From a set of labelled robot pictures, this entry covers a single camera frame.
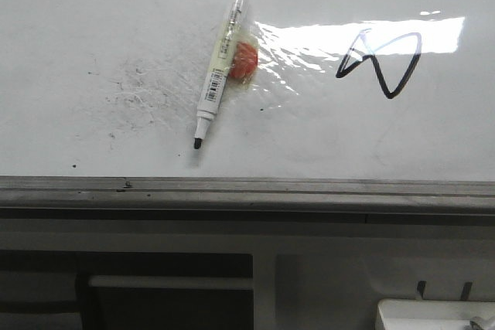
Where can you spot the white black whiteboard marker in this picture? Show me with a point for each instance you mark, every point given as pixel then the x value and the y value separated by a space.
pixel 219 67

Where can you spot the white whiteboard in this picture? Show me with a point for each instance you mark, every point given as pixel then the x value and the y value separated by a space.
pixel 306 89

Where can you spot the grey whiteboard marker tray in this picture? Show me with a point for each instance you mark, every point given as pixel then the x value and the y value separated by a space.
pixel 249 195

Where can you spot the orange round magnet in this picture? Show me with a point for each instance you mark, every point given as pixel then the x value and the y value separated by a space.
pixel 245 61

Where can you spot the white stand crossbar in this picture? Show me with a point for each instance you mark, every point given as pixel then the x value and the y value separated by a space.
pixel 187 283

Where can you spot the white box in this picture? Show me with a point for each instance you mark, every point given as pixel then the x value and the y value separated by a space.
pixel 413 314

